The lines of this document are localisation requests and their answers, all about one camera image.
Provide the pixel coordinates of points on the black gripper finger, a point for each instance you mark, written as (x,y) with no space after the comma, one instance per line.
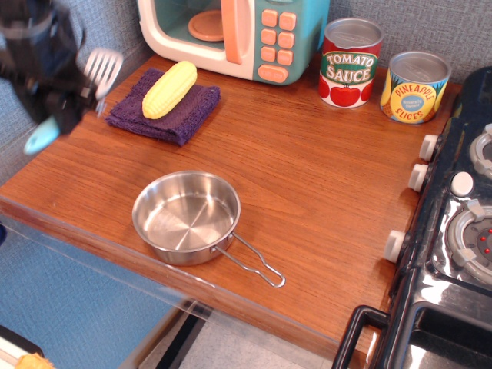
(32,98)
(68,112)

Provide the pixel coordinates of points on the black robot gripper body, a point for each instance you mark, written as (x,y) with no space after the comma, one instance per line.
(43,49)

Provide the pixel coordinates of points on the white spatula teal handle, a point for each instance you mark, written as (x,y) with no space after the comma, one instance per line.
(101,71)

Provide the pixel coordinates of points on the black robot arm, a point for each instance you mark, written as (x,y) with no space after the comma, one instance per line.
(33,9)

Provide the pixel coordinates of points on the yellow toy corn cob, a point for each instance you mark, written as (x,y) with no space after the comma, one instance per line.
(169,90)

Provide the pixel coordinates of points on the purple folded cloth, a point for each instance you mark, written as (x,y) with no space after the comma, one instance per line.
(178,126)

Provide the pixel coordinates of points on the stainless steel pan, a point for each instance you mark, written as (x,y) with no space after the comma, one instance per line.
(190,217)

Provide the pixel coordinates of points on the teal toy microwave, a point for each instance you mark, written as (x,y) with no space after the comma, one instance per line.
(266,41)

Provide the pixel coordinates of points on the orange object at corner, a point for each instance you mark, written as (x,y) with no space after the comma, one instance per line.
(33,361)

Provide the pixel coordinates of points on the tomato sauce can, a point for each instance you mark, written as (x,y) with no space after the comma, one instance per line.
(349,60)

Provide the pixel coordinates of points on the pineapple slices can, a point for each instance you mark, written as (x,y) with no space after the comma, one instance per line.
(414,87)

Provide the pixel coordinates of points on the white stove knob front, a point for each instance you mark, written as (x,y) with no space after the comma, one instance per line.
(394,245)

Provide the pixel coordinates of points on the white stove knob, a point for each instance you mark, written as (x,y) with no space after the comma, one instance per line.
(417,177)
(394,245)
(428,146)

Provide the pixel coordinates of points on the white stove knob middle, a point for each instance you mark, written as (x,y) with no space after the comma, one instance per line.
(417,177)

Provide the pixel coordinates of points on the white stove knob rear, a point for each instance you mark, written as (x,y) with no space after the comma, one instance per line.
(428,146)

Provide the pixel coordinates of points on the black toy stove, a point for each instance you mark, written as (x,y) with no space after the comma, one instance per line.
(440,296)

